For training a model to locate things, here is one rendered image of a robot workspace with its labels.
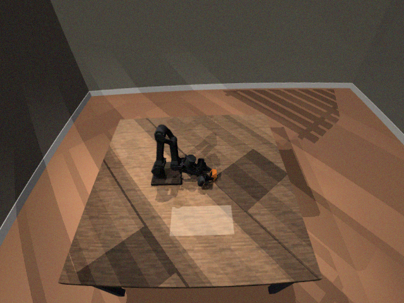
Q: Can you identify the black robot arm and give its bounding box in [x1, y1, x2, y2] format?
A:
[151, 124, 206, 179]

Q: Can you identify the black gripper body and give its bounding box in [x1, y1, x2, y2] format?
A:
[190, 165, 205, 187]

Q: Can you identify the orange block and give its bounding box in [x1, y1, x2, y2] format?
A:
[210, 169, 217, 181]

